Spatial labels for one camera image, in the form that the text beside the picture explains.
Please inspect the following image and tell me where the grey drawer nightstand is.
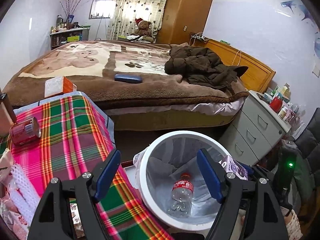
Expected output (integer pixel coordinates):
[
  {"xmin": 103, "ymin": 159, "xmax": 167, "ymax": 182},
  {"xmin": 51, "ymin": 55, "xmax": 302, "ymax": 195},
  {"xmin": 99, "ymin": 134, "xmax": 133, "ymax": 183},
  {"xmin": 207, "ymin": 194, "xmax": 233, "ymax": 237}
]
[{"xmin": 219, "ymin": 90, "xmax": 291, "ymax": 165}]

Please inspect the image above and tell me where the white round trash bin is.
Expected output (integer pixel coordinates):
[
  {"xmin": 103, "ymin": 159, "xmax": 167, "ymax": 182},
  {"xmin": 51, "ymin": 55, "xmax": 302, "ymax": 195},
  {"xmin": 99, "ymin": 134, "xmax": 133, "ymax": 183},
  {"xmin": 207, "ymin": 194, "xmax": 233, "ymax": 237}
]
[{"xmin": 133, "ymin": 131, "xmax": 230, "ymax": 232}]

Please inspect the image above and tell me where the wooden headboard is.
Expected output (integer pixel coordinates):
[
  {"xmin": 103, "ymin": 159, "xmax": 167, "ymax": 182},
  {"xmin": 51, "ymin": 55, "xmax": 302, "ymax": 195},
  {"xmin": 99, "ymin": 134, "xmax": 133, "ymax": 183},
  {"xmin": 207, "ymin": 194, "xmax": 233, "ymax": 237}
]
[{"xmin": 195, "ymin": 40, "xmax": 276, "ymax": 93}]

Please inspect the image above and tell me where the wooden wardrobe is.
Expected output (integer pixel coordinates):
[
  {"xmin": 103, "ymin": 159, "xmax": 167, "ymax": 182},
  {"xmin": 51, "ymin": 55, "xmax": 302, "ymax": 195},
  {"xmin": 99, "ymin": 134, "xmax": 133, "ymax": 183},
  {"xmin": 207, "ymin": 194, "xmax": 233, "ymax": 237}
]
[{"xmin": 156, "ymin": 0, "xmax": 213, "ymax": 44}]

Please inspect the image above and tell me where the purple snack packet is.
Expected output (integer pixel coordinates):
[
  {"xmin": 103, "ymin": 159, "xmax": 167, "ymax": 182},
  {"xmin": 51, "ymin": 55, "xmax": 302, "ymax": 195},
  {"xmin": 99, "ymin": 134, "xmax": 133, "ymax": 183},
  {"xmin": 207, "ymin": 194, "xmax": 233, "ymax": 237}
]
[{"xmin": 219, "ymin": 155, "xmax": 248, "ymax": 180}]

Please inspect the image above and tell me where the plaid pink green tablecloth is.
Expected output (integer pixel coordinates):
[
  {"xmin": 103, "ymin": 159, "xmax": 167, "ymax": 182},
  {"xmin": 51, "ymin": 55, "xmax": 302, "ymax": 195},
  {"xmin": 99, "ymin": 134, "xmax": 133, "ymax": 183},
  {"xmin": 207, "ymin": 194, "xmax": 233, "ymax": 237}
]
[{"xmin": 1, "ymin": 95, "xmax": 170, "ymax": 239}]

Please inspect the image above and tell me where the clear plastic bottle red label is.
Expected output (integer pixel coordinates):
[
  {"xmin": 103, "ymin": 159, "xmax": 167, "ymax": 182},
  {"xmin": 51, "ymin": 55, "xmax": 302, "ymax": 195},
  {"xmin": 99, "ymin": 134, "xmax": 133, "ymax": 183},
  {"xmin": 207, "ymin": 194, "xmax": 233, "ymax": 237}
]
[{"xmin": 167, "ymin": 173, "xmax": 194, "ymax": 217}]

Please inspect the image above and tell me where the black chair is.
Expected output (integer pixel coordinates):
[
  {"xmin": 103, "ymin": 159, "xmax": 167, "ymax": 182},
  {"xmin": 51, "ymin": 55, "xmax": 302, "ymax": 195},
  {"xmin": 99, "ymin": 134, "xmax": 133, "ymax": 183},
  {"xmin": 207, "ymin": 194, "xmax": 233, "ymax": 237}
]
[{"xmin": 295, "ymin": 107, "xmax": 320, "ymax": 186}]

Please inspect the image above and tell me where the white foam net sleeve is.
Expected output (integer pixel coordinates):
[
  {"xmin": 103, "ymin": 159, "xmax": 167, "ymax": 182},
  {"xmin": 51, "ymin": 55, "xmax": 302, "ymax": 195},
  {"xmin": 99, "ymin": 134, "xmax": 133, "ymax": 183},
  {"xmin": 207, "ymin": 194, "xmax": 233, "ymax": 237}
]
[{"xmin": 8, "ymin": 164, "xmax": 40, "ymax": 226}]

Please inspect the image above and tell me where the brown teddy bear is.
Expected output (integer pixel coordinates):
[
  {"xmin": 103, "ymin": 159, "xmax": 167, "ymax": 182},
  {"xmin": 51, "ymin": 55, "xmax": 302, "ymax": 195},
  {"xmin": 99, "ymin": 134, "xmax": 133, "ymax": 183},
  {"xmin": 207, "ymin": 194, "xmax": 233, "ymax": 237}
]
[{"xmin": 132, "ymin": 18, "xmax": 154, "ymax": 43}]

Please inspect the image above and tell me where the brown blanket bed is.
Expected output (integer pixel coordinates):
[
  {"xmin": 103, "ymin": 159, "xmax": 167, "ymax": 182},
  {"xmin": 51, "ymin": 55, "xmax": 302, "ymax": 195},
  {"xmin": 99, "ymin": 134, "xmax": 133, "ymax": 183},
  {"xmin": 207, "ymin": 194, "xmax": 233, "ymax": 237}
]
[{"xmin": 4, "ymin": 41, "xmax": 249, "ymax": 116}]

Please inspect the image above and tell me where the red cup on nightstand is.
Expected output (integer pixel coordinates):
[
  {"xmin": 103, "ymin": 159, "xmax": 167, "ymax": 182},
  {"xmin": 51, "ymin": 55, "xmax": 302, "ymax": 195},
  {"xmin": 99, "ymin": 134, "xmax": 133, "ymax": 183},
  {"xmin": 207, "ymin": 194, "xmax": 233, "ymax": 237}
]
[{"xmin": 269, "ymin": 96, "xmax": 283, "ymax": 113}]

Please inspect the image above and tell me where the dark brown jacket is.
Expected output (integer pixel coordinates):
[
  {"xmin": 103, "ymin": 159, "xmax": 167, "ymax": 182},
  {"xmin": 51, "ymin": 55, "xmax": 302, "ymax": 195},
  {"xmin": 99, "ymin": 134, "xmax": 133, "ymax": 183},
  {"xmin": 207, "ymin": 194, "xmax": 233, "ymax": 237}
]
[{"xmin": 164, "ymin": 46, "xmax": 248, "ymax": 93}]

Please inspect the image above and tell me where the patterned window curtain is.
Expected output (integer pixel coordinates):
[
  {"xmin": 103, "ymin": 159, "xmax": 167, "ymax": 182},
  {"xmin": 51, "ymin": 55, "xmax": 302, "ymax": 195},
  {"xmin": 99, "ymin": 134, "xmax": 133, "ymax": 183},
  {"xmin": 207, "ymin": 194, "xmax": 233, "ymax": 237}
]
[{"xmin": 107, "ymin": 0, "xmax": 167, "ymax": 40}]

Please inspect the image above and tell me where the red soda can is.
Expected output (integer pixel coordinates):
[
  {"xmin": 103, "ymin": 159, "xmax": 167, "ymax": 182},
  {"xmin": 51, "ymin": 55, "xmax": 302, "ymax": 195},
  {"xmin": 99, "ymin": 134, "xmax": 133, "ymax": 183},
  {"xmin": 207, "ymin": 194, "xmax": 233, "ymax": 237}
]
[{"xmin": 9, "ymin": 117, "xmax": 41, "ymax": 146}]

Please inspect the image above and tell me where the orange white tissue box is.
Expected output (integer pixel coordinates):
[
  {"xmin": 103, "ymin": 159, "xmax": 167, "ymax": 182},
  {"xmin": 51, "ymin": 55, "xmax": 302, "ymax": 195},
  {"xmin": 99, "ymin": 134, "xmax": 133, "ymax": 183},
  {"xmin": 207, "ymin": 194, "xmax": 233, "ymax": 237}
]
[{"xmin": 44, "ymin": 76, "xmax": 77, "ymax": 98}]

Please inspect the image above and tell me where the cluttered corner shelf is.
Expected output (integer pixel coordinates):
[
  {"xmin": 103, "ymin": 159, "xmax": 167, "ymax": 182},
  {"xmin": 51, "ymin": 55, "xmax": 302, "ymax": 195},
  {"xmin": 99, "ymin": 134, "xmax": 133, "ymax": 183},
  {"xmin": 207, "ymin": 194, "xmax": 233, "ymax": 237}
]
[{"xmin": 49, "ymin": 15, "xmax": 91, "ymax": 50}]

